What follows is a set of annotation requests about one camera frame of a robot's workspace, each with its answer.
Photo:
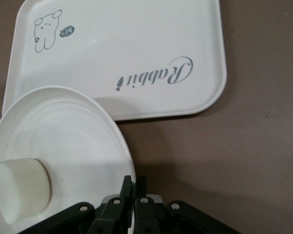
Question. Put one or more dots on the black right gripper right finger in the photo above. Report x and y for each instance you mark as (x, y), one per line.
(146, 214)

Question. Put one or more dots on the brown table cover mat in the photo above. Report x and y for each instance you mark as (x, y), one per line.
(258, 151)

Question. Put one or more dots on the white steamed bun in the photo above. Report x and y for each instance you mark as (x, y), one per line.
(22, 187)

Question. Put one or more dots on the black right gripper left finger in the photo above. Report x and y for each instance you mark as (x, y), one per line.
(112, 212)

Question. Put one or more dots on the cream round plate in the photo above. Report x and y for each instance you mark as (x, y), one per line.
(70, 136)

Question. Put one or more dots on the cream rabbit print tray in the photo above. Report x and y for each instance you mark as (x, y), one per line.
(124, 36)

